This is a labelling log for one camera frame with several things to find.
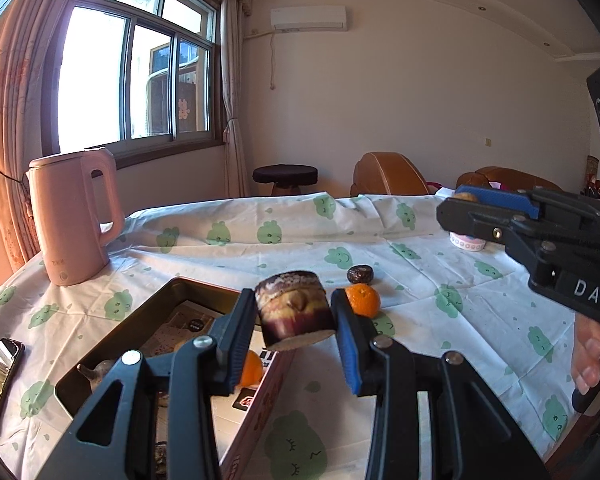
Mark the pink cartoon cup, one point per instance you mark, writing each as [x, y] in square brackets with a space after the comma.
[467, 243]

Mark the pink floral cushion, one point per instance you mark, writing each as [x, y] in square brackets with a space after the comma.
[499, 185]

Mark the pink electric kettle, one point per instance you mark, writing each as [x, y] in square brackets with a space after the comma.
[70, 220]

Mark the purple sugarcane piece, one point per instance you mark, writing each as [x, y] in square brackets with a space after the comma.
[290, 310]

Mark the brown water chestnut bulb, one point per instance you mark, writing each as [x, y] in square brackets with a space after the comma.
[100, 375]

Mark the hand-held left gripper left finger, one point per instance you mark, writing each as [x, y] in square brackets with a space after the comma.
[237, 350]

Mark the black round stool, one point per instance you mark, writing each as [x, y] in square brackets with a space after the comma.
[285, 175]

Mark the brown leather sofa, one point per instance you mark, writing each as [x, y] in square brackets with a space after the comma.
[510, 176]

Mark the printed paper leaflet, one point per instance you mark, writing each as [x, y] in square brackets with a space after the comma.
[190, 320]

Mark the pink patterned curtain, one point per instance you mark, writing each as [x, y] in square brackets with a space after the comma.
[10, 135]

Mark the white air conditioner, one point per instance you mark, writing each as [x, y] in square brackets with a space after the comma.
[307, 17]

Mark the beige curtain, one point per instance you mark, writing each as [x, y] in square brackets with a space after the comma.
[235, 85]

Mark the sliding glass window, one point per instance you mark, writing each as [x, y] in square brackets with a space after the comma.
[100, 70]

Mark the red paper window decoration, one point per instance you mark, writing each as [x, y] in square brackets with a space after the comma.
[182, 108]

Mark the large orange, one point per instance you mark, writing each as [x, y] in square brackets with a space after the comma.
[252, 370]

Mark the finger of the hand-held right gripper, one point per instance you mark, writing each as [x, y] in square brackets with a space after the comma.
[500, 200]
[475, 220]

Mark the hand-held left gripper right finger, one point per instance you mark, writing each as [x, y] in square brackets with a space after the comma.
[352, 355]

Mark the pink tin box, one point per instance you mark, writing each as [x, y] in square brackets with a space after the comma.
[130, 335]

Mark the white green-print tablecloth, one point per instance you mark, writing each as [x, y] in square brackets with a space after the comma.
[430, 350]

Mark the dark dried date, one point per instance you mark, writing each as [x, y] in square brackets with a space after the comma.
[361, 274]

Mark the white cloth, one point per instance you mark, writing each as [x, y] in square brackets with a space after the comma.
[442, 190]

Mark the person's right hand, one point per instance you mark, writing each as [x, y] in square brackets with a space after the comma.
[586, 355]

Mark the mandarin with green stem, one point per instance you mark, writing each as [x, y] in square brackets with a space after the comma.
[365, 301]

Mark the brown leather chair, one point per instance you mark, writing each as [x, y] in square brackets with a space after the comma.
[390, 175]

